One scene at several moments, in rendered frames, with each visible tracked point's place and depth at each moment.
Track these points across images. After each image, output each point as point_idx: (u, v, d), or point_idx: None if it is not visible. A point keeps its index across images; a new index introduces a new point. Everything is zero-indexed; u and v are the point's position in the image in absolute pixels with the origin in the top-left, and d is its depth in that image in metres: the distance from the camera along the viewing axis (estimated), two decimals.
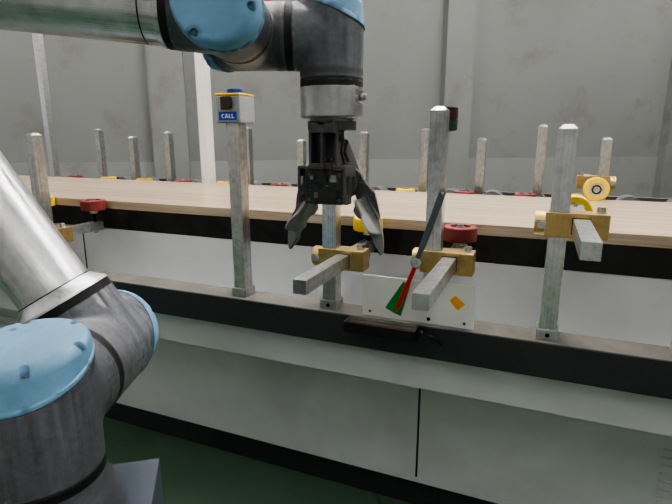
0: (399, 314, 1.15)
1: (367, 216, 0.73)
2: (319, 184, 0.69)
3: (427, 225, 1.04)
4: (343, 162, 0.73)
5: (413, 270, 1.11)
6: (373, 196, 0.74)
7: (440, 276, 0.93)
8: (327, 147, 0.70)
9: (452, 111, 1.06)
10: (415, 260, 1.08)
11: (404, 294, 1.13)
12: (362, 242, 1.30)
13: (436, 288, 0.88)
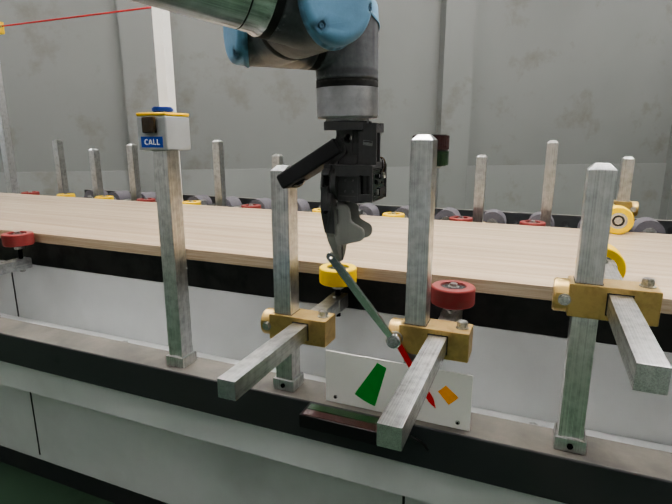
0: (373, 404, 0.87)
1: (352, 220, 0.78)
2: (378, 181, 0.73)
3: (357, 298, 0.80)
4: None
5: (402, 350, 0.83)
6: None
7: (422, 380, 0.65)
8: (365, 146, 0.73)
9: (441, 140, 0.78)
10: (390, 339, 0.81)
11: None
12: (330, 299, 1.03)
13: (415, 406, 0.60)
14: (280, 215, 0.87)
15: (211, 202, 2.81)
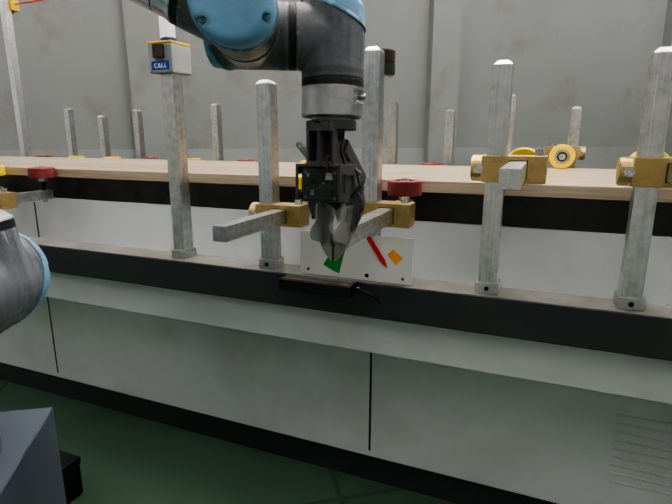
0: (337, 271, 1.09)
1: (343, 224, 0.74)
2: (315, 182, 0.70)
3: None
4: (343, 162, 0.74)
5: None
6: (360, 211, 0.74)
7: (367, 219, 0.88)
8: (325, 146, 0.71)
9: (388, 53, 1.00)
10: None
11: (375, 247, 1.04)
12: (307, 201, 1.25)
13: (359, 229, 0.83)
14: (263, 120, 1.09)
15: None
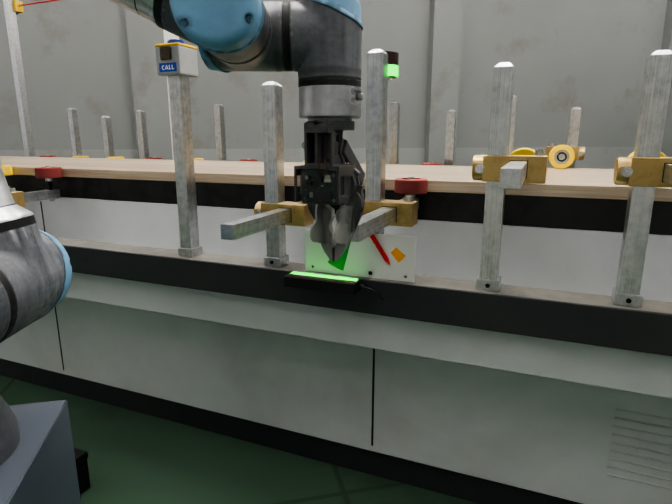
0: (341, 269, 1.11)
1: (343, 225, 0.74)
2: (314, 184, 0.69)
3: None
4: (342, 162, 0.73)
5: None
6: (360, 211, 0.74)
7: (378, 214, 0.94)
8: (324, 147, 0.70)
9: (391, 55, 1.03)
10: None
11: (379, 245, 1.06)
12: None
13: (371, 223, 0.89)
14: (269, 121, 1.12)
15: None
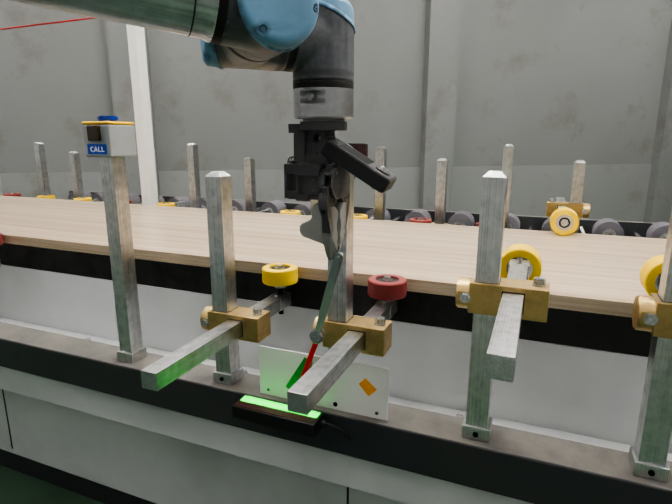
0: None
1: (318, 223, 0.76)
2: None
3: (324, 294, 0.82)
4: (325, 162, 0.74)
5: (315, 345, 0.89)
6: (320, 213, 0.73)
7: (337, 358, 0.75)
8: (307, 146, 0.76)
9: (358, 149, 0.84)
10: (315, 334, 0.87)
11: (306, 373, 0.91)
12: (271, 297, 1.09)
13: (326, 379, 0.70)
14: (215, 218, 0.93)
15: (191, 203, 2.87)
